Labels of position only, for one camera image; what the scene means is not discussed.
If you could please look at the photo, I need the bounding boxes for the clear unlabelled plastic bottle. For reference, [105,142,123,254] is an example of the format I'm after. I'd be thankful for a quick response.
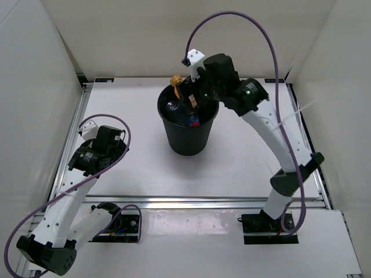
[165,100,181,115]

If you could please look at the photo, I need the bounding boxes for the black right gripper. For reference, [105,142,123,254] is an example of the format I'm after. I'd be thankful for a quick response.
[175,68,224,115]

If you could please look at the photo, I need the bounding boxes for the aluminium front frame rail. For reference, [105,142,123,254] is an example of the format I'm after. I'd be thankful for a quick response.
[49,195,331,210]

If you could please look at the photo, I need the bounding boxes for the aluminium left frame rail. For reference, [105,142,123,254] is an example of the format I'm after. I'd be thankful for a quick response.
[54,82,93,185]

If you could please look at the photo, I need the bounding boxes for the white cable tie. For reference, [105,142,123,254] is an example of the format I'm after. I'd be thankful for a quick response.
[272,100,318,131]

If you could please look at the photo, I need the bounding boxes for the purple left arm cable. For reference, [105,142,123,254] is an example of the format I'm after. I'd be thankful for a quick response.
[4,114,143,278]

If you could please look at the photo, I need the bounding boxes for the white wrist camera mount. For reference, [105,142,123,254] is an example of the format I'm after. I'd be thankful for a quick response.
[187,49,205,82]
[77,119,99,141]

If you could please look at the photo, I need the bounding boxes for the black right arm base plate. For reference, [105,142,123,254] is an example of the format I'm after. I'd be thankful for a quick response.
[237,214,299,245]

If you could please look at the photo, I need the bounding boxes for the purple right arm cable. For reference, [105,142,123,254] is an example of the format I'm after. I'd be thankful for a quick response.
[181,10,307,235]

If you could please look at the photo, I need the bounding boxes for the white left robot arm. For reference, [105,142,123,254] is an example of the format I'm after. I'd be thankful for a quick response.
[16,125,126,276]

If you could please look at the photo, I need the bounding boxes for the orange juice bottle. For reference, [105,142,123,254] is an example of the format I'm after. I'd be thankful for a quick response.
[170,75,198,109]

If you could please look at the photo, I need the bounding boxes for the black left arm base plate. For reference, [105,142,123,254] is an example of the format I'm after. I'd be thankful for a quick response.
[90,213,141,243]

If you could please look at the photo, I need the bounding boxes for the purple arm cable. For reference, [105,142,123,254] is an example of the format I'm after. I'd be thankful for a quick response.
[181,10,307,235]
[4,114,143,278]

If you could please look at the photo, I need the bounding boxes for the clear bottle blue label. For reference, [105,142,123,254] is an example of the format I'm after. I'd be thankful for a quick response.
[183,109,201,127]

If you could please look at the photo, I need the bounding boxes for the black plastic bin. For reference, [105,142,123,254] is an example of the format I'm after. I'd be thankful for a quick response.
[157,85,219,156]

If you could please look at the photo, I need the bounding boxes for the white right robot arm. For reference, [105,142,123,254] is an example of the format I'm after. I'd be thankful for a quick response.
[175,49,324,232]

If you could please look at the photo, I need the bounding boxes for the aluminium frame rail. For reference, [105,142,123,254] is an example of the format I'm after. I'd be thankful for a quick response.
[54,82,93,185]
[49,195,331,210]

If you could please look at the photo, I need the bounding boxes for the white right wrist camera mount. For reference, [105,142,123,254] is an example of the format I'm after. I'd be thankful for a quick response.
[187,49,205,82]

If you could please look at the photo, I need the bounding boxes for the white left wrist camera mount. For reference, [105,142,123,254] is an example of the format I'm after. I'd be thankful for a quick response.
[77,119,99,141]

